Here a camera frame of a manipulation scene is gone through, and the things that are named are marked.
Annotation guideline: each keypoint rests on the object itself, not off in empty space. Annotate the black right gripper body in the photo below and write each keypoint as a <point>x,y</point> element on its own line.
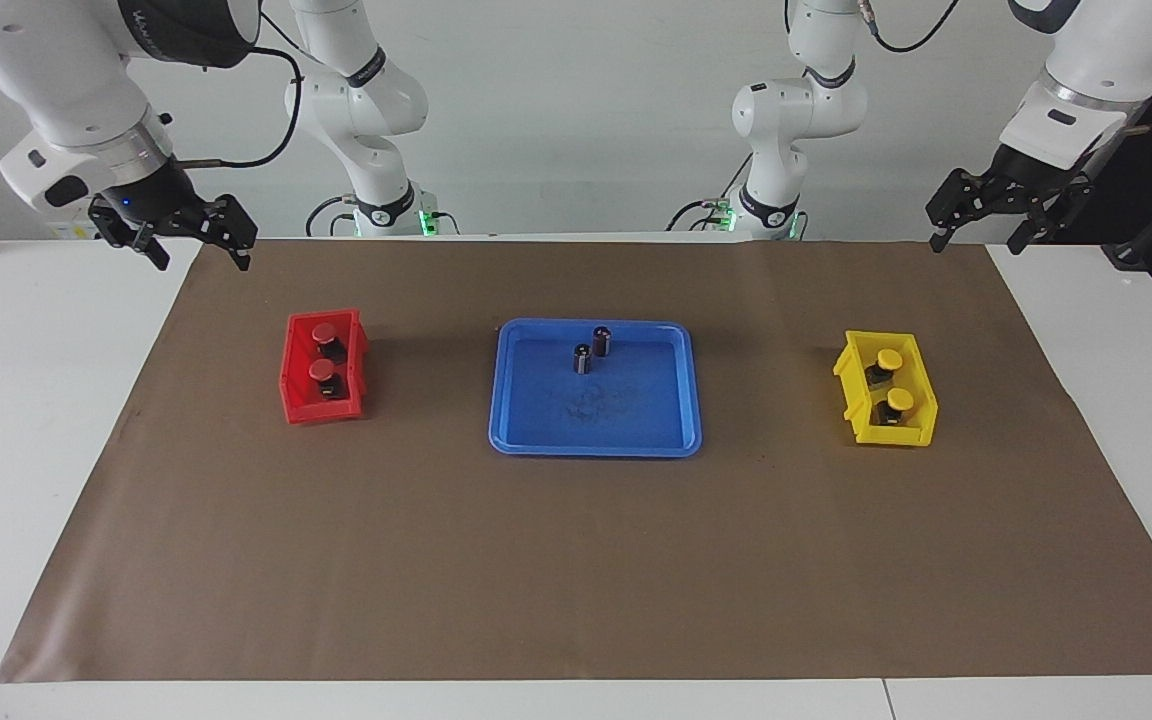
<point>151,200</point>

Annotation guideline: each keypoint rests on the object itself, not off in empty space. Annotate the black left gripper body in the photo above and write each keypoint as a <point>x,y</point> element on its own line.
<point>1026,180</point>

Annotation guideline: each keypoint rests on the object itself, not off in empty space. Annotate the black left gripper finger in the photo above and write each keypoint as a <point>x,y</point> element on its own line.
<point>1051,220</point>
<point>956,200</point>

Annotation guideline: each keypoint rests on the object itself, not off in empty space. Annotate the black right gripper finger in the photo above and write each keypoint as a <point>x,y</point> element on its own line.
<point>234,228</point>
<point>116,225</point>

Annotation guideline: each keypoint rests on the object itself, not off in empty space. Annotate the red push button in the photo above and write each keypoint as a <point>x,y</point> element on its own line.
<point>324,331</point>
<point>322,370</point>

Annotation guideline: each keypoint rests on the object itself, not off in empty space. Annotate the yellow push button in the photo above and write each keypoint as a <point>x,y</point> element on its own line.
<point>900,398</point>
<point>891,358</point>

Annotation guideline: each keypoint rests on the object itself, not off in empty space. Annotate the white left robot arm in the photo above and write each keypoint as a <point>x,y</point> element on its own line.
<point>796,110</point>

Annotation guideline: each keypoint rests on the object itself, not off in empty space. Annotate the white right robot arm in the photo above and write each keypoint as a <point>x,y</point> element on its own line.
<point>66,90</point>

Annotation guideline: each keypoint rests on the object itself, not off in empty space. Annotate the blue plastic tray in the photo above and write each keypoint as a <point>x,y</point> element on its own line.
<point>626,420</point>

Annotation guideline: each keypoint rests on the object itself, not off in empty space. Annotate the red plastic bin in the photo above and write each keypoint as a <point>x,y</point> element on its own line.
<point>294,395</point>

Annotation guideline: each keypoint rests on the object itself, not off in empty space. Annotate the green lit connector box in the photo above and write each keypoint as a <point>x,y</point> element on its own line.
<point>725,216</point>
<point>424,220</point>

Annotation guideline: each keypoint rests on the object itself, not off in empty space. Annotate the yellow plastic bin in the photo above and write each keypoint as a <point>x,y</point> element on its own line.
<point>921,415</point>

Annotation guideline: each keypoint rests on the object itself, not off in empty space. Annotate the black cylindrical capacitor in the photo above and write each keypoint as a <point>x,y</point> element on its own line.
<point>583,359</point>
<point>602,340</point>

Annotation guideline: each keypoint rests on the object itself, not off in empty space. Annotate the brown paper mat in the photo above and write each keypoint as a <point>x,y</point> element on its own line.
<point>576,560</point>

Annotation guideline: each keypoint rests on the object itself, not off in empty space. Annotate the white wall socket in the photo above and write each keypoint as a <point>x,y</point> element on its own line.
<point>66,231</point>

